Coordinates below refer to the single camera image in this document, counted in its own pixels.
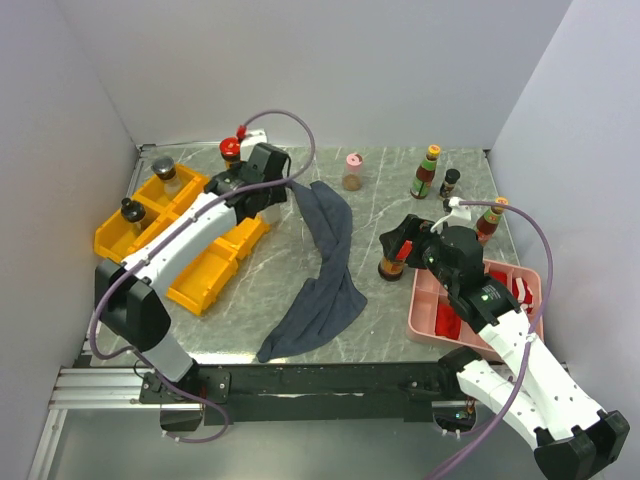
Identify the green label sauce bottle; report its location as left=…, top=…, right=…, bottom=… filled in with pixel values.
left=410, top=144, right=441, bottom=199

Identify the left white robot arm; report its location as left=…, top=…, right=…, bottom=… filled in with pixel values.
left=90, top=142, right=291, bottom=402

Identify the yellow-green lid spice shaker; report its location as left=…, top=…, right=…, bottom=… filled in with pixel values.
left=259, top=203, right=282, bottom=225

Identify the red white packet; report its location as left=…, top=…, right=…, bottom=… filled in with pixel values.
left=512, top=277, right=534, bottom=308

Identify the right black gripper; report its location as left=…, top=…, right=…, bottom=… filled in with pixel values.
left=379, top=213, right=457, bottom=290

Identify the yellow compartment bin tray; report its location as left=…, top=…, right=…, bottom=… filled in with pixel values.
left=94, top=164, right=270, bottom=316

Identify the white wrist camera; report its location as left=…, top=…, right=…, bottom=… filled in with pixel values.
left=430, top=196, right=471, bottom=233
left=236, top=125, right=268, bottom=147

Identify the red packet in tray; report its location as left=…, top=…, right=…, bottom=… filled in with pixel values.
left=434, top=303, right=462, bottom=340

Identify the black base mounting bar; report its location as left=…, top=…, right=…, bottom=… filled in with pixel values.
left=139, top=361, right=466, bottom=433

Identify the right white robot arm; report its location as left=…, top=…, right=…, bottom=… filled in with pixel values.
left=379, top=214, right=630, bottom=479

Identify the dark blue cloth towel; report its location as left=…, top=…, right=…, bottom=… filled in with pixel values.
left=256, top=181, right=367, bottom=363

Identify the red label sauce bottle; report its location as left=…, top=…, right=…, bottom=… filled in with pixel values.
left=475, top=197, right=509, bottom=246

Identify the black cap salt grinder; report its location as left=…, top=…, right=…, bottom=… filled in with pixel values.
left=120, top=197, right=147, bottom=235

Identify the pink compartment tray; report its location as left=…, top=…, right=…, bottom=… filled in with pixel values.
left=406, top=259, right=542, bottom=362

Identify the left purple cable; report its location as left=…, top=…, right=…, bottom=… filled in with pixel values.
left=88, top=109, right=316, bottom=445

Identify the pink lid spice shaker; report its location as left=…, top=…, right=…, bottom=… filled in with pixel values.
left=342, top=152, right=363, bottom=191

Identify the red lid sauce jar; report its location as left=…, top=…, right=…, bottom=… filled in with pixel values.
left=219, top=136, right=241, bottom=169
left=378, top=255, right=406, bottom=282

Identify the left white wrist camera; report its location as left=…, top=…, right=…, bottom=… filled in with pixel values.
left=236, top=125, right=268, bottom=147

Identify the small black pepper bottle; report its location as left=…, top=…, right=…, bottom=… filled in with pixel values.
left=439, top=168, right=461, bottom=200

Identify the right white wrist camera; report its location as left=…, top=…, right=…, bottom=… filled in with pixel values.
left=430, top=196, right=471, bottom=233

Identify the black lid spice jar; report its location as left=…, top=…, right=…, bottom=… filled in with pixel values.
left=151, top=156, right=183, bottom=199

